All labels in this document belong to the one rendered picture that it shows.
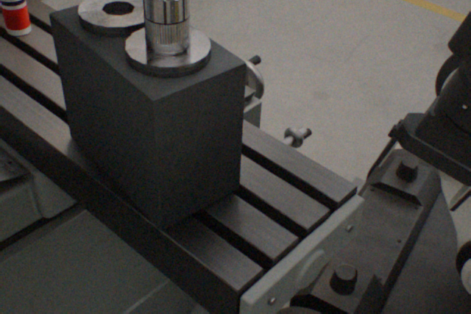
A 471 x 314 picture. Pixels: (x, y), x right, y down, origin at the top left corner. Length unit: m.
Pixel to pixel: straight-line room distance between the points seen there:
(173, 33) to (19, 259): 0.54
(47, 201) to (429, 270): 0.73
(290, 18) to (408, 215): 2.07
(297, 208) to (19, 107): 0.43
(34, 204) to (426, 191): 0.81
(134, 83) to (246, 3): 2.77
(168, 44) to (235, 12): 2.65
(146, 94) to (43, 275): 0.56
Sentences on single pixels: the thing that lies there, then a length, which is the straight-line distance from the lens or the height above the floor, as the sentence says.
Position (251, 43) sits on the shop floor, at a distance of 2.97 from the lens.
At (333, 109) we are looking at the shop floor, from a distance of 2.57.
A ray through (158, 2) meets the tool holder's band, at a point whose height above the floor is 1.22.
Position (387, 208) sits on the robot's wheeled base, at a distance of 1.30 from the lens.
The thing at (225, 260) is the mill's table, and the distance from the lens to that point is 0.67.
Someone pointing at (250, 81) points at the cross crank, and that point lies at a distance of 1.47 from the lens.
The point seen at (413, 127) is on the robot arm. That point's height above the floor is 1.04.
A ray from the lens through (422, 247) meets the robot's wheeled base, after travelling 1.28.
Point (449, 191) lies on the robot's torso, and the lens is 1.06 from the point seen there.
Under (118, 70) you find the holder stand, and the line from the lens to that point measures 0.62.
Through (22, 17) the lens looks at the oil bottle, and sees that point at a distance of 1.08.
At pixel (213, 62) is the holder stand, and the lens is 0.63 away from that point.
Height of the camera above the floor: 1.48
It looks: 39 degrees down
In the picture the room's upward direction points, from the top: 3 degrees clockwise
